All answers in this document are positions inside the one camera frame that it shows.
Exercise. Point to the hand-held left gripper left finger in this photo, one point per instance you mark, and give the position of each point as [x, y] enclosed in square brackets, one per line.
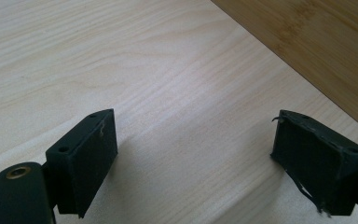
[84, 161]

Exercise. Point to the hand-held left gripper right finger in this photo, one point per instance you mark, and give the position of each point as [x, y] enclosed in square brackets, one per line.
[310, 155]

